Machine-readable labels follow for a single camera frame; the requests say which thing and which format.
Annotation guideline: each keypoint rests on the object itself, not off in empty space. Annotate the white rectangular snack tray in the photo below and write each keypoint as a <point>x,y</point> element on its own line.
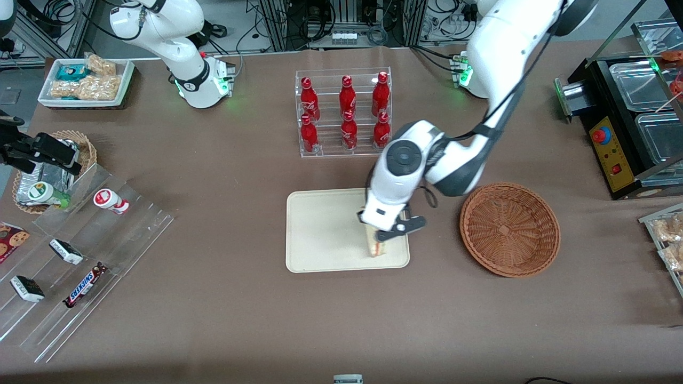
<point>127,80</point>

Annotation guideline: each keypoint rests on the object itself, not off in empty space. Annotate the aluminium frame stand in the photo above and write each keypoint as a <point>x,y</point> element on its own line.
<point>80,26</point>

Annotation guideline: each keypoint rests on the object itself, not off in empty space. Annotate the large round wicker basket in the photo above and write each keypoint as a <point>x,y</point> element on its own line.
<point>507,229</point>

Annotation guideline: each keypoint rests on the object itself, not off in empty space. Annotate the white labelled device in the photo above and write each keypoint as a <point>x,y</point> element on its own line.
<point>348,379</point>

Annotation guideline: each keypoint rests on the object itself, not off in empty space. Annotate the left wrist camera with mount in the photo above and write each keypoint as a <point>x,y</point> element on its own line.
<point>413,224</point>

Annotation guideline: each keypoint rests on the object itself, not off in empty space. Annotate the dark metal rod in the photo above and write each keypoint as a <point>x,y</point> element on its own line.
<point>613,36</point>

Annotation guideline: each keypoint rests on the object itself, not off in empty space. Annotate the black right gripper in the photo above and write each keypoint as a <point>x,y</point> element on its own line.
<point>15,151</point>

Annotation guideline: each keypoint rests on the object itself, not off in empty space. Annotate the small puffed snack bag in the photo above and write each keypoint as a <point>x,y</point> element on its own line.
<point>101,65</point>

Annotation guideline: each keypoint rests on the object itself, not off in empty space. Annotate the beige plastic serving tray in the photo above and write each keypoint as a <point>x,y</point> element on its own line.
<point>320,229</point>

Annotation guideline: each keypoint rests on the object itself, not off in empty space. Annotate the wrapped bread pack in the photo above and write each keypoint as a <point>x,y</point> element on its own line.
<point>669,228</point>
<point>673,257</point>

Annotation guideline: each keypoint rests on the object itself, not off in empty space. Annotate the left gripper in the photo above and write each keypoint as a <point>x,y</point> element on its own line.
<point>359,214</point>

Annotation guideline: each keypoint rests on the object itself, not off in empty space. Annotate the steel warmer pan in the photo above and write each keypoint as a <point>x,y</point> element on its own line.
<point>637,85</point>
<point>664,138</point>

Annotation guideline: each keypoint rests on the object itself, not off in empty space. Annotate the small round wicker basket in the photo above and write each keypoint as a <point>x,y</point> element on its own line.
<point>88,152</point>

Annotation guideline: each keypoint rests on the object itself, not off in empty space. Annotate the white power strip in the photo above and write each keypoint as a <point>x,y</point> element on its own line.
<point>344,37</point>

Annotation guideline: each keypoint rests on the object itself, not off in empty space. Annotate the red capped yogurt bottle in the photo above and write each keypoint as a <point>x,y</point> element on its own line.
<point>109,200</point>

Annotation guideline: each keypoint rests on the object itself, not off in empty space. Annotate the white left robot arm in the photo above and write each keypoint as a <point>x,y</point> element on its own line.
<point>507,42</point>

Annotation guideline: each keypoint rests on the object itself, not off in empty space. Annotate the teal snack packet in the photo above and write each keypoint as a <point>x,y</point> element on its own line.
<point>72,72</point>

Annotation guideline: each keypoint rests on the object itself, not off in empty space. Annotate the aluminium frame equipment rack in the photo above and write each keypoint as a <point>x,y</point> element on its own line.
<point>275,24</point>

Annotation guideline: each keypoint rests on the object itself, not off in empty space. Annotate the clear acrylic stepped shelf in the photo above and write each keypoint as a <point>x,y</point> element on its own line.
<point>128,234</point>

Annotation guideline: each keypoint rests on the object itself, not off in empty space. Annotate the red cola bottle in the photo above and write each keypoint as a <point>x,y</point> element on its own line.
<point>380,96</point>
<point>309,136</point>
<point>309,101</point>
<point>380,130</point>
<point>349,133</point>
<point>347,98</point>

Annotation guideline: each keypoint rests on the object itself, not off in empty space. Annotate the Snickers chocolate bar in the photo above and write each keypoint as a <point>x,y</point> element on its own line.
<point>84,285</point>

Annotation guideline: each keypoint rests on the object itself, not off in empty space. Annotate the green capped yogurt bottle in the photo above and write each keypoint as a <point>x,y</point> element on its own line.
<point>45,193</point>

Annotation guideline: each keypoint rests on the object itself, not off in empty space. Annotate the large puffed snack bag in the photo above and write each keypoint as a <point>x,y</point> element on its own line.
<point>93,88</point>

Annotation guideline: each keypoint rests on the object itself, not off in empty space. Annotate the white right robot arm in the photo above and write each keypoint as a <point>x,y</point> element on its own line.
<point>181,53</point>

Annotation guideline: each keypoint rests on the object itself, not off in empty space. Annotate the silver foil snack pack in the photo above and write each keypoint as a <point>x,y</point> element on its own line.
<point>50,175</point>

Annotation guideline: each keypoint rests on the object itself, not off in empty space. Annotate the red sausage on skewer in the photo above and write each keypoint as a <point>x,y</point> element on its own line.
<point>678,84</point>

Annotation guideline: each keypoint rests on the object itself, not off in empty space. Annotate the triangular sandwich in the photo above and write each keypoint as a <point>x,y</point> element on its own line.
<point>373,246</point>

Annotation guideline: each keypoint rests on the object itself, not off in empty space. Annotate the black food warmer appliance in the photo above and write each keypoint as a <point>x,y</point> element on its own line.
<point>603,160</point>

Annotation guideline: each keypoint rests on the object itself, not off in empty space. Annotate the red cookie packet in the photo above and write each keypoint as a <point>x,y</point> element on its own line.
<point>12,240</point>

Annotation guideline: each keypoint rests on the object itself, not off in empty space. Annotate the grey bread tray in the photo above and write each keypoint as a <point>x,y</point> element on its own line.
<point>648,224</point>

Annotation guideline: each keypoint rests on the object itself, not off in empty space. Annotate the black white snack bar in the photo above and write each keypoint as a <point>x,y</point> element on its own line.
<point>65,251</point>
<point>26,288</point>

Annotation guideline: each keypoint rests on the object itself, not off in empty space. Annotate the clear acrylic bottle rack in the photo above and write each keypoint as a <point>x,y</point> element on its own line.
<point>331,74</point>

